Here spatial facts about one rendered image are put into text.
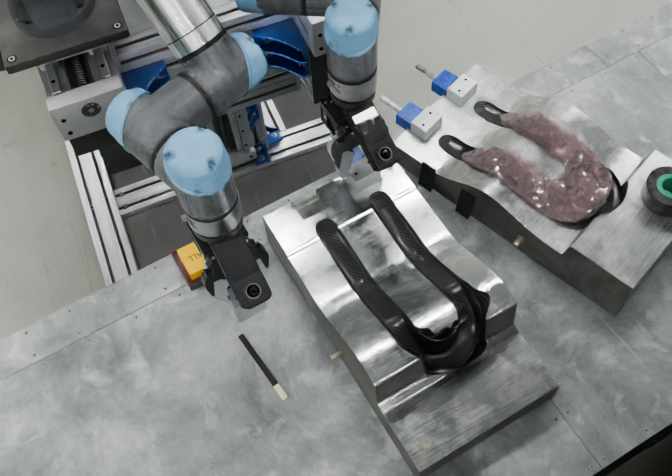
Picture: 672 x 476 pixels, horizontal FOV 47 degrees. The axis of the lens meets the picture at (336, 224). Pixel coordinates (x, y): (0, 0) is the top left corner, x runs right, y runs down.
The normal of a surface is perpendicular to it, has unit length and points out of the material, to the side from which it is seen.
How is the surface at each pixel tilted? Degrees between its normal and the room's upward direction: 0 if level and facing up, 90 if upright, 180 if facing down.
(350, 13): 0
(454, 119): 0
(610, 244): 0
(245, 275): 29
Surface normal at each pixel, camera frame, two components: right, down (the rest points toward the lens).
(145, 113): -0.04, -0.51
